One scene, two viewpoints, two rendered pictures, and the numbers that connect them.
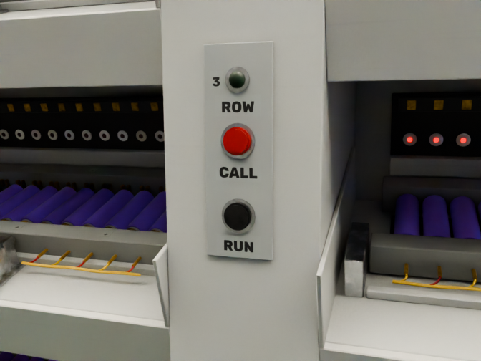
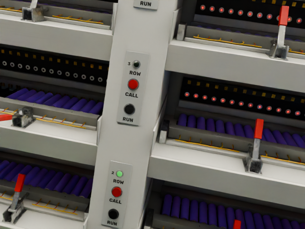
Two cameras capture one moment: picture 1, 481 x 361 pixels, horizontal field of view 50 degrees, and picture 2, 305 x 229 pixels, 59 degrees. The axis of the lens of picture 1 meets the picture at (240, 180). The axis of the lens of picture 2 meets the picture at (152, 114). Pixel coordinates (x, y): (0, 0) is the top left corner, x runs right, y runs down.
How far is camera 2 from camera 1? 0.18 m
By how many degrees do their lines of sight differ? 12
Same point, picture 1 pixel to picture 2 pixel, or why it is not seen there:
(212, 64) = (128, 57)
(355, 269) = (163, 133)
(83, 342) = (61, 149)
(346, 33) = (173, 56)
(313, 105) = (159, 77)
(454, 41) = (204, 65)
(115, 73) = (91, 53)
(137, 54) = (101, 48)
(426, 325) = (184, 153)
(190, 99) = (118, 67)
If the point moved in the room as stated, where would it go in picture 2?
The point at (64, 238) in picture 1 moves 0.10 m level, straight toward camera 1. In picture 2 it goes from (54, 111) to (66, 122)
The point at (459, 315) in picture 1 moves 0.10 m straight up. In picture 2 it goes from (194, 151) to (204, 98)
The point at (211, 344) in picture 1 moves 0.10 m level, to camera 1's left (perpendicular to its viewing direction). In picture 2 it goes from (112, 152) to (53, 146)
